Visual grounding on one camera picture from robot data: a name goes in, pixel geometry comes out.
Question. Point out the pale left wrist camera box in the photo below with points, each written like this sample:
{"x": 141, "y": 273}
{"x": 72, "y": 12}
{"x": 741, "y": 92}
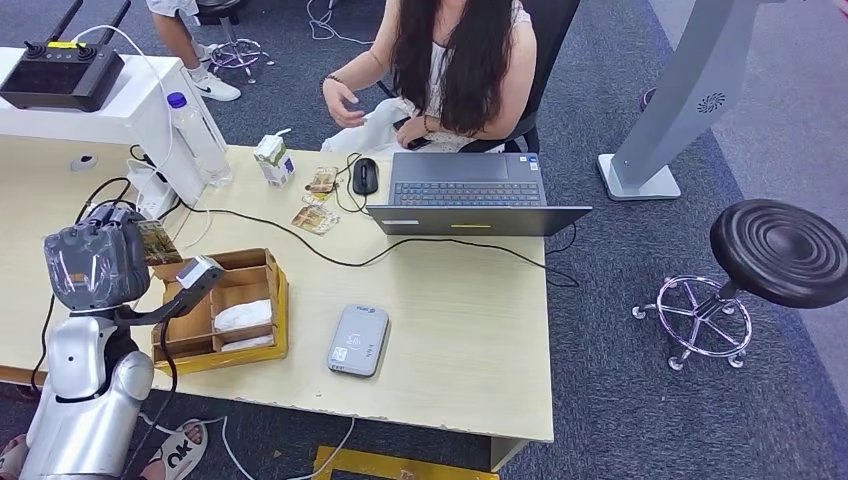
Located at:
{"x": 199, "y": 272}

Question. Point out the clear bottle with blue cap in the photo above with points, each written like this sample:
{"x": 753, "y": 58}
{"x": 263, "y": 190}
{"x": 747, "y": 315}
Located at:
{"x": 197, "y": 140}

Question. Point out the silver kiosk stand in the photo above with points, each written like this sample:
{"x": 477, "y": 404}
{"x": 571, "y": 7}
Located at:
{"x": 689, "y": 89}

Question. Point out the large black round stool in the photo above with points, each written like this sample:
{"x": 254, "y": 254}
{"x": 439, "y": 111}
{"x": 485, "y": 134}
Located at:
{"x": 782, "y": 252}

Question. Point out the black computer mouse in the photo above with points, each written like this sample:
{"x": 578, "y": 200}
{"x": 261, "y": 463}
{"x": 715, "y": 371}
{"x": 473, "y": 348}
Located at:
{"x": 366, "y": 177}

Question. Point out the grey card reader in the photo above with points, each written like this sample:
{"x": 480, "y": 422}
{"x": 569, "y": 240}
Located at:
{"x": 358, "y": 341}

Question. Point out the black phone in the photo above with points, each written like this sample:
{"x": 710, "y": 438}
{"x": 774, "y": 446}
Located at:
{"x": 402, "y": 123}

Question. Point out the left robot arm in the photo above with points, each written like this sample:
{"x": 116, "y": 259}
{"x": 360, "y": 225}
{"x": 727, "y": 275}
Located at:
{"x": 86, "y": 397}

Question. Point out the person's left hand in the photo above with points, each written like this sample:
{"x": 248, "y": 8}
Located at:
{"x": 413, "y": 132}

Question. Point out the person's right forearm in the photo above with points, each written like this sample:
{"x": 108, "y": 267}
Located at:
{"x": 368, "y": 66}

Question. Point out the brown picture ID card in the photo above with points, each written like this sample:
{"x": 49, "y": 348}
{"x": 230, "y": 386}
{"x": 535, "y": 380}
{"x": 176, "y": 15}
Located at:
{"x": 324, "y": 180}

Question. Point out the person's right hand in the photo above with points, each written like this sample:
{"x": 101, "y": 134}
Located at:
{"x": 343, "y": 102}

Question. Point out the grey open laptop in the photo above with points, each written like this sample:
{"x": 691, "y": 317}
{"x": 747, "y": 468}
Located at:
{"x": 470, "y": 189}

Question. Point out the white folded item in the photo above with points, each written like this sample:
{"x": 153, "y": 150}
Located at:
{"x": 247, "y": 343}
{"x": 244, "y": 315}

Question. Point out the person's foot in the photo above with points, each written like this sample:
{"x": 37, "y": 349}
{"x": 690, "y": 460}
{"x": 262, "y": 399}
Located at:
{"x": 13, "y": 457}
{"x": 193, "y": 434}

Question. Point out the black remote controller with antennas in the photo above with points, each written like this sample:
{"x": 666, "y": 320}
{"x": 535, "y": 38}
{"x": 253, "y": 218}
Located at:
{"x": 60, "y": 77}

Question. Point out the small milk carton with straw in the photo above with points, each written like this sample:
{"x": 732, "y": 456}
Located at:
{"x": 273, "y": 164}

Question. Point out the white printed sandal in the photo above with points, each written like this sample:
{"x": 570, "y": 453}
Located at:
{"x": 180, "y": 450}

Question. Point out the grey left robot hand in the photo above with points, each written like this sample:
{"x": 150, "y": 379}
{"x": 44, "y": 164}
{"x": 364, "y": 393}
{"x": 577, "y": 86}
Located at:
{"x": 96, "y": 265}

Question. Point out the black office chair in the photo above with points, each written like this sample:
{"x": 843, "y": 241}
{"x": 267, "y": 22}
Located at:
{"x": 550, "y": 53}

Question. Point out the white power strip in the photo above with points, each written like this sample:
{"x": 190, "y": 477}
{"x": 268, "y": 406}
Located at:
{"x": 152, "y": 192}

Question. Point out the standing person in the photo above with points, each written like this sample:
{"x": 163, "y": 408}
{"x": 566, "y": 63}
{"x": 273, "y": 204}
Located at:
{"x": 175, "y": 40}

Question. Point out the wooden compartment box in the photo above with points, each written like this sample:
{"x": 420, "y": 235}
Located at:
{"x": 252, "y": 285}

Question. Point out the white desk shelf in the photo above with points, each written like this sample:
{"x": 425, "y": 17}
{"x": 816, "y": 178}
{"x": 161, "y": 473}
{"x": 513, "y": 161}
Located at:
{"x": 142, "y": 109}

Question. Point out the person's left forearm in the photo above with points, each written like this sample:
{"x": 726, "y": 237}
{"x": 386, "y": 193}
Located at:
{"x": 484, "y": 126}

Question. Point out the yellow green picture card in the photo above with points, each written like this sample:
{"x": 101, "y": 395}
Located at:
{"x": 316, "y": 199}

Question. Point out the picture card with white border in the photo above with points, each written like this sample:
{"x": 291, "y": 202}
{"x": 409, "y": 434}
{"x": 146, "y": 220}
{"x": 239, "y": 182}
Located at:
{"x": 315, "y": 220}

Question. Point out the small black chrome stool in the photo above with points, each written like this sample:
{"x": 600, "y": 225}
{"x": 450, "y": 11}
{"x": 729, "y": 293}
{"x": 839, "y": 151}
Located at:
{"x": 232, "y": 52}

